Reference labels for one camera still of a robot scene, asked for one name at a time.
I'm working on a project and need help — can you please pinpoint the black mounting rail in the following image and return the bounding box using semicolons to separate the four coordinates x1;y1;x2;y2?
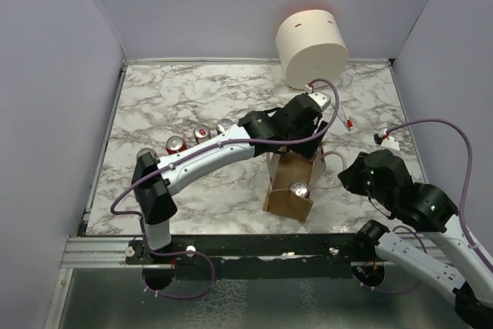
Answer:
125;233;401;280

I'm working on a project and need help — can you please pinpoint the blue and silver can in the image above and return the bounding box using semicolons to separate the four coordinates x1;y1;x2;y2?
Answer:
193;125;211;144

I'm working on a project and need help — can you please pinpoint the red and white pen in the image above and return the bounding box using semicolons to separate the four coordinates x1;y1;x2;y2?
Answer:
340;106;354;131

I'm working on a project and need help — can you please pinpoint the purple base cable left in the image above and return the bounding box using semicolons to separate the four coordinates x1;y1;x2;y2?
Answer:
134;250;216;300

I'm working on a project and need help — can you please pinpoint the black and gold can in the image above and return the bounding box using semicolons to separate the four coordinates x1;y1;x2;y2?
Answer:
216;119;233;135

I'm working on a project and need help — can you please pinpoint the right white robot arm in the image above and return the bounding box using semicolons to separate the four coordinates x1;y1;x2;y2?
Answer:
338;149;492;328

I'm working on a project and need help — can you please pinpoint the red soda can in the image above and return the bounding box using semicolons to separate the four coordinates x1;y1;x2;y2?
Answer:
165;136;187;155
136;148;159;159

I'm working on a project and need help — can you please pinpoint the cream cylindrical container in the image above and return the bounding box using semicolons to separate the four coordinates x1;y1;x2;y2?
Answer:
276;9;349;89

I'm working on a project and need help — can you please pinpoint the brown canvas bag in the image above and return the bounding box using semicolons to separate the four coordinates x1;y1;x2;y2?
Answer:
263;144;347;223

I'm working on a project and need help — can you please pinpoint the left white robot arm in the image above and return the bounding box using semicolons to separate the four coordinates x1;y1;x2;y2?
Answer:
132;92;330;264

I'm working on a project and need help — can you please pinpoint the silver top soda can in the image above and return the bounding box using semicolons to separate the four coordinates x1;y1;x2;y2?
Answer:
289;181;310;199

